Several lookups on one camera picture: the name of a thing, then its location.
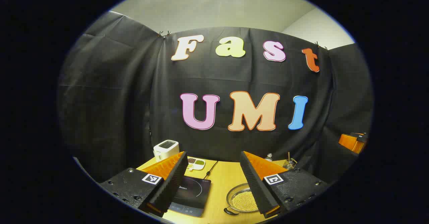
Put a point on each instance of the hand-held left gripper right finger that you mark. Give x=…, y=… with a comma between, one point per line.
x=258, y=190

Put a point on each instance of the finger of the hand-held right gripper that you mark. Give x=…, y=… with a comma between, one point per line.
x=350, y=143

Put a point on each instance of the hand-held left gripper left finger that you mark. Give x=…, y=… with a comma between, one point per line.
x=171, y=190

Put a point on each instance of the pile of yellow soybeans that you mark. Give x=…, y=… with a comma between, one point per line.
x=243, y=202

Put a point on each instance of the black induction cooktop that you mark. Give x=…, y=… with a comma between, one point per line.
x=194, y=194

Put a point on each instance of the small white bottle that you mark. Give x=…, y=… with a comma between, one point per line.
x=268, y=157

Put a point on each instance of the white divided bean dish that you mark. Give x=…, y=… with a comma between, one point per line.
x=197, y=163

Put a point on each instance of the white toaster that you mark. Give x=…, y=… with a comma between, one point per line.
x=166, y=150

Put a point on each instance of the black backdrop cloth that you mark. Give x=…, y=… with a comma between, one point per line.
x=117, y=100

